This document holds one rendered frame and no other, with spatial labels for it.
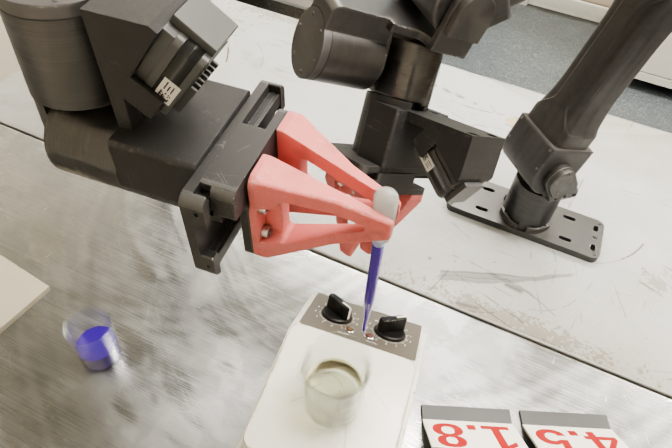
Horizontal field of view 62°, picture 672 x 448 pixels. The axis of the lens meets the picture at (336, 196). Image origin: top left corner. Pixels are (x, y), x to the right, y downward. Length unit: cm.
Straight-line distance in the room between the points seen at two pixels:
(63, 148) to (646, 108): 269
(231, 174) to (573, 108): 44
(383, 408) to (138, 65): 35
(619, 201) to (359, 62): 53
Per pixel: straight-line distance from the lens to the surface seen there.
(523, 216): 75
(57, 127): 36
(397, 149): 48
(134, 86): 29
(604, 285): 77
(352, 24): 45
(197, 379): 62
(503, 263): 74
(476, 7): 45
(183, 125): 31
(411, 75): 48
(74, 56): 31
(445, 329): 66
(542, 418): 64
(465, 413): 62
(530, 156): 68
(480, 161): 45
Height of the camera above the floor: 145
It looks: 47 degrees down
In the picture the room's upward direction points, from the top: 6 degrees clockwise
